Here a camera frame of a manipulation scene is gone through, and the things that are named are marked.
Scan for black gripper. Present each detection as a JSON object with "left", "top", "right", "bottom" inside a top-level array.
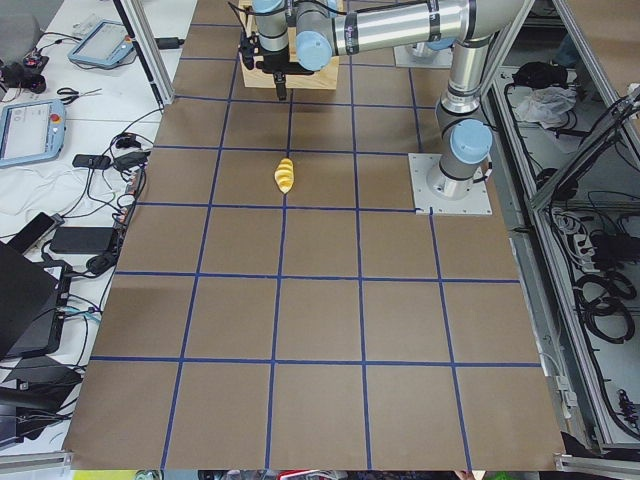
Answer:
[{"left": 257, "top": 19, "right": 313, "bottom": 101}]

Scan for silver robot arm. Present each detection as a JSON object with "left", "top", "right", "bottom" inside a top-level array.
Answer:
[{"left": 231, "top": 1, "right": 530, "bottom": 208}]

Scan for wooden drawer cabinet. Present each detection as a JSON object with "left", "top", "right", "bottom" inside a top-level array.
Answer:
[{"left": 232, "top": 1, "right": 342, "bottom": 100}]

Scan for toy bread loaf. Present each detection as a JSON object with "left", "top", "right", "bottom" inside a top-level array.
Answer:
[{"left": 274, "top": 158, "right": 295, "bottom": 195}]

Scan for upper teach pendant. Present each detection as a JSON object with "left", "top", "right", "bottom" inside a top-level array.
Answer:
[{"left": 67, "top": 20, "right": 134, "bottom": 70}]

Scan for teach pendant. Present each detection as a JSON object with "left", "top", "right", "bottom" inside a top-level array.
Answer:
[
  {"left": 67, "top": 20, "right": 134, "bottom": 70},
  {"left": 1, "top": 99, "right": 66, "bottom": 168}
]

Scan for black scissors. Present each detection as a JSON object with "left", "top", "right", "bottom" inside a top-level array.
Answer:
[{"left": 56, "top": 87, "right": 102, "bottom": 105}]

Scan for lower teach pendant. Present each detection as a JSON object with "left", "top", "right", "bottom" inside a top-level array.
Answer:
[{"left": 1, "top": 99, "right": 66, "bottom": 168}]

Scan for black power brick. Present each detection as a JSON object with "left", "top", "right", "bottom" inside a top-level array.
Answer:
[{"left": 50, "top": 227, "right": 116, "bottom": 254}]

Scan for white crumpled cloth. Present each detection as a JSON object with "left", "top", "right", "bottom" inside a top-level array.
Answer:
[{"left": 514, "top": 86, "right": 577, "bottom": 128}]

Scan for black smartphone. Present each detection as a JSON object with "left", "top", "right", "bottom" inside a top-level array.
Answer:
[{"left": 7, "top": 213, "right": 55, "bottom": 254}]

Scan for black laptop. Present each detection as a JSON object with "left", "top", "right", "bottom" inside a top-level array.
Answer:
[{"left": 1, "top": 244, "right": 71, "bottom": 360}]

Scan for aluminium frame post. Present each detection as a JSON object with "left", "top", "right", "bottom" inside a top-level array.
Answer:
[{"left": 113, "top": 0, "right": 175, "bottom": 109}]

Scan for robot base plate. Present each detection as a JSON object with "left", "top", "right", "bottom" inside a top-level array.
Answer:
[{"left": 408, "top": 153, "right": 492, "bottom": 216}]

